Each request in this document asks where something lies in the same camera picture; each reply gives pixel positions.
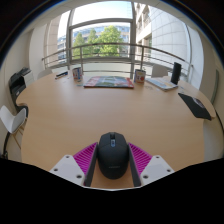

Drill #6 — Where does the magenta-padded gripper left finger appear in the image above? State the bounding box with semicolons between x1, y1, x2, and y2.
49;142;99;188

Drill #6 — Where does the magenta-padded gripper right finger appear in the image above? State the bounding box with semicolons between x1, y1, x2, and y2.
127;142;175;188

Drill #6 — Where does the black computer mouse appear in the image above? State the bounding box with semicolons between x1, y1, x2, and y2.
96;131;130;180

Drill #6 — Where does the black printed mouse pad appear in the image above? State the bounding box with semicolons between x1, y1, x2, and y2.
177;92;213;121

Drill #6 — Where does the white chair with wooden legs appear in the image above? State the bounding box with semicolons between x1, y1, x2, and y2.
0;105;28;158

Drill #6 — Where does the open light blue book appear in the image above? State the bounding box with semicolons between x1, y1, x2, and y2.
145;76;180;92

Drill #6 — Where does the white red printed cup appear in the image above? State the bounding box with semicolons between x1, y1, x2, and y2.
133;68;147;84

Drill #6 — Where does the dark blue pen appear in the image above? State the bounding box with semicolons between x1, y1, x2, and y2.
54;70;70;80

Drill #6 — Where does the white blue printed cup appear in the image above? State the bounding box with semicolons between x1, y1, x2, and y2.
72;66;84;83

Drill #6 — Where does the red magazine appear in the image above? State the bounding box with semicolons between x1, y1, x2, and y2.
83;75;135;90

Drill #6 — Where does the black drink bottle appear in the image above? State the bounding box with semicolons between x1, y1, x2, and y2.
170;61;183;86

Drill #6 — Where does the black printer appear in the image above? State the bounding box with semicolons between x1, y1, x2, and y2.
8;67;35;108

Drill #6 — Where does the grey-green door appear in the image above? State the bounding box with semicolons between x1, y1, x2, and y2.
210;68;221;105

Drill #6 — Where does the metal window railing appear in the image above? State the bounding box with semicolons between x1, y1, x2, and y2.
41;42;195;83

